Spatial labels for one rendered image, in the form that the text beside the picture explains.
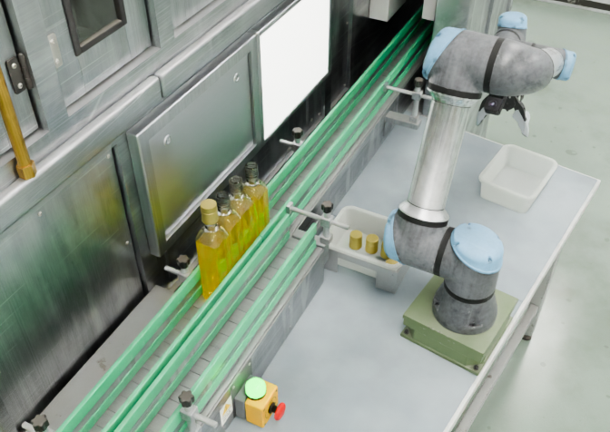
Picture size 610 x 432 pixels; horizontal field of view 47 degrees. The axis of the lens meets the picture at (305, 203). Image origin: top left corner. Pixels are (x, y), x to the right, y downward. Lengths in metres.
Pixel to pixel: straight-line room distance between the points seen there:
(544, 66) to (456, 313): 0.57
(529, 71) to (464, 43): 0.14
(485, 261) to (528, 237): 0.54
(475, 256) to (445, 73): 0.39
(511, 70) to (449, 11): 0.83
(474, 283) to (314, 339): 0.42
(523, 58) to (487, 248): 0.40
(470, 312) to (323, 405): 0.39
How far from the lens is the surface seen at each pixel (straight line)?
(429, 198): 1.57
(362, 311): 1.81
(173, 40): 1.51
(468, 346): 1.67
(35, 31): 1.21
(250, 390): 1.54
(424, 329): 1.71
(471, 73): 1.50
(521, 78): 1.50
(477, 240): 1.58
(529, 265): 2.00
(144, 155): 1.46
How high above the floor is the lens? 2.13
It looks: 41 degrees down
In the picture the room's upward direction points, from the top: straight up
